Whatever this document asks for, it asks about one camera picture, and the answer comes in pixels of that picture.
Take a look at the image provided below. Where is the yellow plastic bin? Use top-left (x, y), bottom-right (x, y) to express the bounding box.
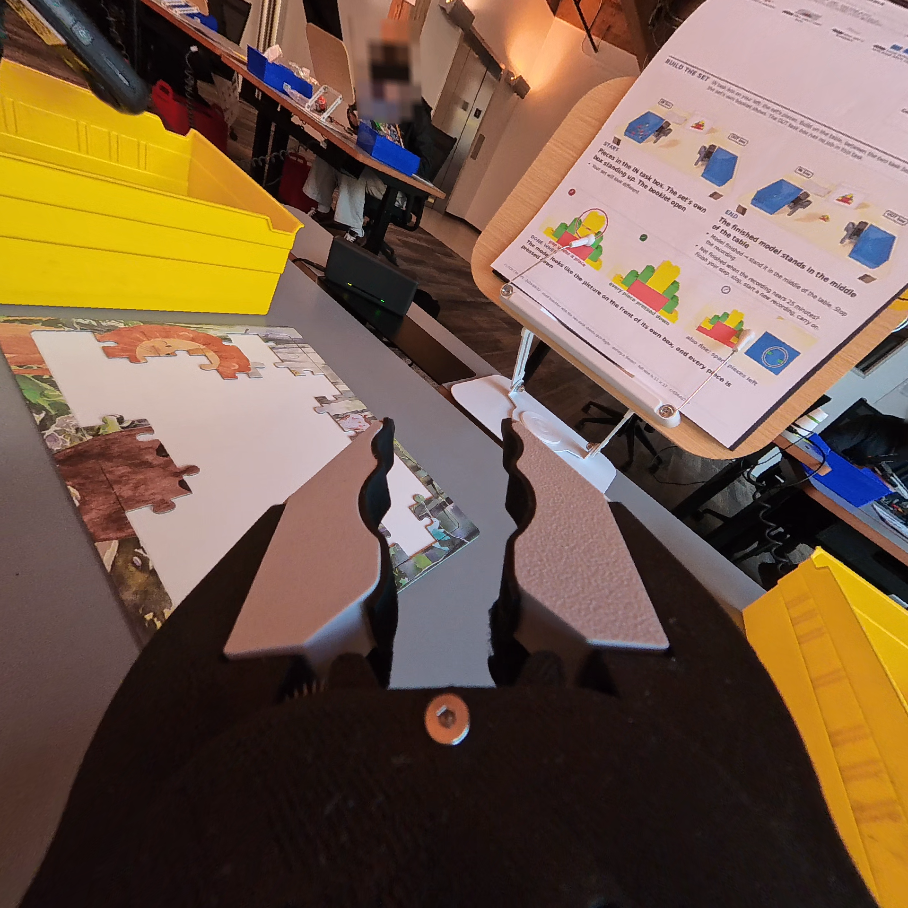
top-left (0, 60), bottom-right (305, 316)
top-left (741, 546), bottom-right (908, 908)

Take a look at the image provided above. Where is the printed instruction sheet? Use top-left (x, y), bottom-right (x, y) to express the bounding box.
top-left (493, 0), bottom-right (908, 449)

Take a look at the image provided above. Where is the metal page holder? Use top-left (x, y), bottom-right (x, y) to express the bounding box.
top-left (656, 332), bottom-right (754, 427)
top-left (498, 237), bottom-right (605, 300)

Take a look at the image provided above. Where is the black charger box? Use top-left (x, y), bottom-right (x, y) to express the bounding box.
top-left (325, 237), bottom-right (419, 318)

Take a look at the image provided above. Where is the puzzle frame tray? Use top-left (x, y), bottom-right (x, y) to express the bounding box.
top-left (0, 315), bottom-right (480, 643)

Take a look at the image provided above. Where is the wooden background desk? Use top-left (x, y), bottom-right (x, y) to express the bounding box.
top-left (142, 0), bottom-right (448, 201)

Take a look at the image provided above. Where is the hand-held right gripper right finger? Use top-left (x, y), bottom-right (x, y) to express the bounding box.
top-left (500, 419), bottom-right (671, 652)

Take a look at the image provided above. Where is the blue box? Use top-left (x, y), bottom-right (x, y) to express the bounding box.
top-left (805, 433), bottom-right (892, 508)
top-left (357, 121), bottom-right (421, 176)
top-left (247, 46), bottom-right (314, 99)

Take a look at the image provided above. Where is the red bag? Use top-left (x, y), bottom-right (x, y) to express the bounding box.
top-left (279, 152), bottom-right (318, 211)
top-left (151, 79), bottom-right (229, 140)

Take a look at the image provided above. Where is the red puzzle piece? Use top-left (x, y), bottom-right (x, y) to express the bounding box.
top-left (138, 333), bottom-right (203, 364)
top-left (192, 332), bottom-right (251, 370)
top-left (96, 326), bottom-right (160, 364)
top-left (199, 351), bottom-right (265, 382)

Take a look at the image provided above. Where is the teal grey puzzle piece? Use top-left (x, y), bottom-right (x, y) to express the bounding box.
top-left (406, 491), bottom-right (456, 541)

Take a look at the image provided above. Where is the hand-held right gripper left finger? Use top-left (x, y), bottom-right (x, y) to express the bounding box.
top-left (224, 417), bottom-right (398, 657)

